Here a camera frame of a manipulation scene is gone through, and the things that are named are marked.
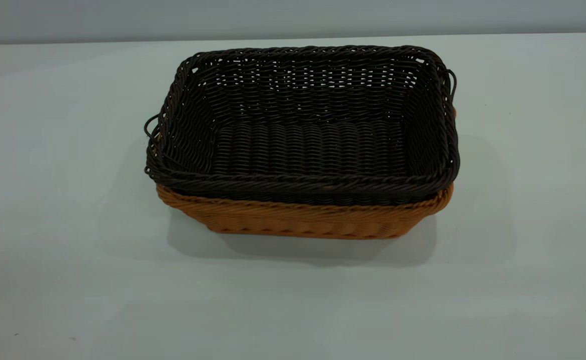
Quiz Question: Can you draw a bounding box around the dark brown wicker basket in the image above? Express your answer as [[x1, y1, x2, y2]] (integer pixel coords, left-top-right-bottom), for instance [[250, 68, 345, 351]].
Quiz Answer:
[[144, 45, 460, 207]]

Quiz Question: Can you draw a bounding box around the light brown wicker basket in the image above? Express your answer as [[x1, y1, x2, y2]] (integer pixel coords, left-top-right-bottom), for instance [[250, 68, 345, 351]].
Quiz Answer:
[[156, 107, 456, 240]]

